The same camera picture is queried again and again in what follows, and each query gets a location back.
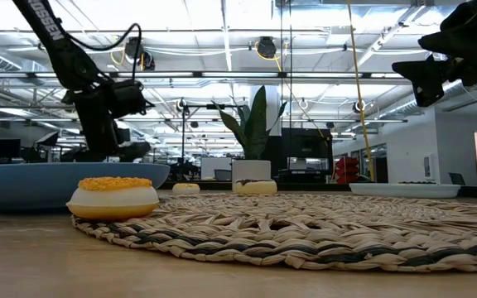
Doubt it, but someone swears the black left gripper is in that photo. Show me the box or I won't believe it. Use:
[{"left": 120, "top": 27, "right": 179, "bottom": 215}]
[{"left": 60, "top": 89, "right": 152, "bottom": 163}]

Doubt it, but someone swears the yellow sprinkled white donut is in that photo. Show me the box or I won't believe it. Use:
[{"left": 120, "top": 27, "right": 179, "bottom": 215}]
[{"left": 65, "top": 176, "right": 161, "bottom": 221}]

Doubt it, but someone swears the small yellow sprinkled donut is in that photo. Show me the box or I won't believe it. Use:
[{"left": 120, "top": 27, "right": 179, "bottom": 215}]
[{"left": 171, "top": 182, "right": 201, "bottom": 196}]

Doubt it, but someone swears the chocolate donut with pink drizzle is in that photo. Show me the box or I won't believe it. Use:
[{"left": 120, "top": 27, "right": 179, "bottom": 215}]
[{"left": 233, "top": 178, "right": 278, "bottom": 196}]

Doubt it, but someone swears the black tripod stand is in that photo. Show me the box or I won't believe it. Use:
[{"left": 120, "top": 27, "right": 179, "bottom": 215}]
[{"left": 175, "top": 98, "right": 234, "bottom": 166}]

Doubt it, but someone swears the blue bowl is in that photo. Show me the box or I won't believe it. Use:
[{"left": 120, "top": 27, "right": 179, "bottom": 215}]
[{"left": 0, "top": 161, "right": 171, "bottom": 214}]

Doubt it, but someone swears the black monitor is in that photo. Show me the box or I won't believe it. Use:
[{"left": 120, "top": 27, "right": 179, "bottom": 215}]
[{"left": 0, "top": 138, "right": 22, "bottom": 160}]

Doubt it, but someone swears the white panel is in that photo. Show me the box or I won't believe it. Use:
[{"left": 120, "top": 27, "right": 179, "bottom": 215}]
[{"left": 200, "top": 156, "right": 234, "bottom": 182}]

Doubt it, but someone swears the dark office chair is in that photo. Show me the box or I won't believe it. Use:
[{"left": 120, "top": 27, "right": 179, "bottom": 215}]
[{"left": 448, "top": 171, "right": 468, "bottom": 186}]

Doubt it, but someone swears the light blue plate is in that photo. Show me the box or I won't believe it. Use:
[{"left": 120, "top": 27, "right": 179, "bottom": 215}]
[{"left": 349, "top": 182, "right": 462, "bottom": 199}]

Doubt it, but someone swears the snake plant in white pot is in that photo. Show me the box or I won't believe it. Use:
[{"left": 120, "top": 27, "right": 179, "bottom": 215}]
[{"left": 211, "top": 84, "right": 288, "bottom": 194}]

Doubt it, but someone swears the red object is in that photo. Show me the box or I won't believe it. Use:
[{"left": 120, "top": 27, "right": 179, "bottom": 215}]
[{"left": 335, "top": 156, "right": 360, "bottom": 185}]

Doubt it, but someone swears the round woven straw placemat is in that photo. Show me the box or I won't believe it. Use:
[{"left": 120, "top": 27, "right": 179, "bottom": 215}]
[{"left": 71, "top": 192, "right": 477, "bottom": 274}]

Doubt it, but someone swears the black ceiling cord reel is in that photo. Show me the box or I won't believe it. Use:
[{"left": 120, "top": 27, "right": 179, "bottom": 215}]
[
  {"left": 123, "top": 36, "right": 157, "bottom": 71},
  {"left": 256, "top": 36, "right": 279, "bottom": 60}
]

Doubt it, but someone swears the black aluminium table frame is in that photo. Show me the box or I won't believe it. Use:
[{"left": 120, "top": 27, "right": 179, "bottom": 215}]
[{"left": 155, "top": 180, "right": 477, "bottom": 199}]

